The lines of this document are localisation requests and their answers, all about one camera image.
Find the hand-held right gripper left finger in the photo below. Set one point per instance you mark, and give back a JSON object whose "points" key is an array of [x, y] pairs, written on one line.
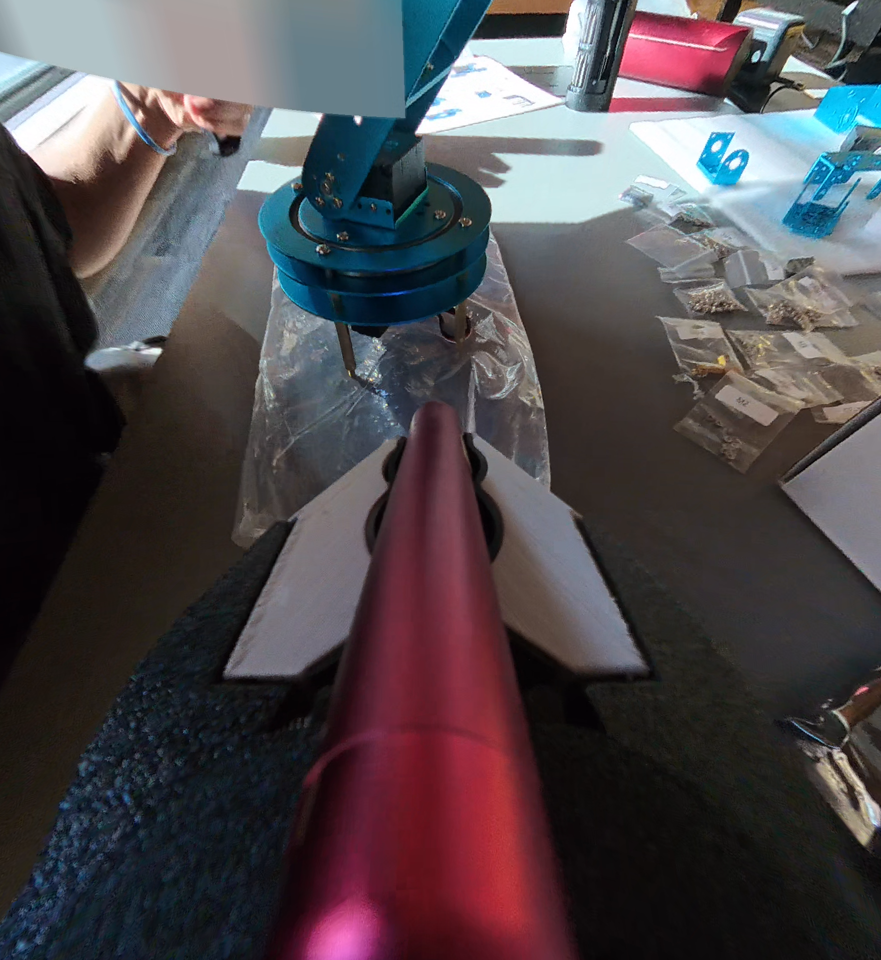
{"points": [[297, 600]]}

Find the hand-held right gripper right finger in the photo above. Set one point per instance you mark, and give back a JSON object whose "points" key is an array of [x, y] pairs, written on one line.
{"points": [[559, 591]]}

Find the red metal screwdriver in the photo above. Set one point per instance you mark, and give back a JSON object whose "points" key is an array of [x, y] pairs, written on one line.
{"points": [[425, 674]]}

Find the blue toy robot arm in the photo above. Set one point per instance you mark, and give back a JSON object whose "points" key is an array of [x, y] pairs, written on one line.
{"points": [[380, 261]]}

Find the person's left forearm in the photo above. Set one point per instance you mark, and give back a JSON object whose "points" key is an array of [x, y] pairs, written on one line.
{"points": [[103, 187]]}

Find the grey desk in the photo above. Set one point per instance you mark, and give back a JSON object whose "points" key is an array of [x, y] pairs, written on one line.
{"points": [[635, 540]]}

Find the person's left hand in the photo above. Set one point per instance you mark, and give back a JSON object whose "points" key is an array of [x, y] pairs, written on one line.
{"points": [[211, 115]]}

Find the clear plastic bag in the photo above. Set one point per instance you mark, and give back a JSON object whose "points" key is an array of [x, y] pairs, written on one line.
{"points": [[312, 420]]}

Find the pile of small screw bags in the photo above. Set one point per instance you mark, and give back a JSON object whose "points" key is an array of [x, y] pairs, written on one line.
{"points": [[732, 420]]}

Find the white shoe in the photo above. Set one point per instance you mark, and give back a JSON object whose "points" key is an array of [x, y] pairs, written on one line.
{"points": [[121, 355]]}

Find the white cardboard box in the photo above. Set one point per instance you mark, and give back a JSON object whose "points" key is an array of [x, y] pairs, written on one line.
{"points": [[868, 510]]}

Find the white foam sheet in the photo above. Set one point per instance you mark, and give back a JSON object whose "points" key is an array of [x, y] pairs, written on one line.
{"points": [[769, 141]]}

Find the blue wristband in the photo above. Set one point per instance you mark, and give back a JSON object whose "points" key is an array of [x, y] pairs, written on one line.
{"points": [[134, 127]]}

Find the printed instruction sheet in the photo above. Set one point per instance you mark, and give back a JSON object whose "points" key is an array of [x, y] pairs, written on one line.
{"points": [[485, 90]]}

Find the black screwdriver bit holder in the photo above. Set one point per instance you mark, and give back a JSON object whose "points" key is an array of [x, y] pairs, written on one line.
{"points": [[598, 60]]}

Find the red metal case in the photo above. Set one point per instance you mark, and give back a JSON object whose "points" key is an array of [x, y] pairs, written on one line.
{"points": [[679, 51]]}

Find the black electronic device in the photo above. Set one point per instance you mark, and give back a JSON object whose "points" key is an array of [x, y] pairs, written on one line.
{"points": [[774, 44]]}

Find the small flat blue bracket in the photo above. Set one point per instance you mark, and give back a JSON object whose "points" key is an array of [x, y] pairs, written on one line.
{"points": [[709, 161]]}

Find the large u-shaped blue bracket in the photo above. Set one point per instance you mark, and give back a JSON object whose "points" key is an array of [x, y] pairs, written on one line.
{"points": [[815, 213]]}

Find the blue bracket with holes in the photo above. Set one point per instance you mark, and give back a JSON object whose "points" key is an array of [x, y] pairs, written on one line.
{"points": [[859, 108]]}

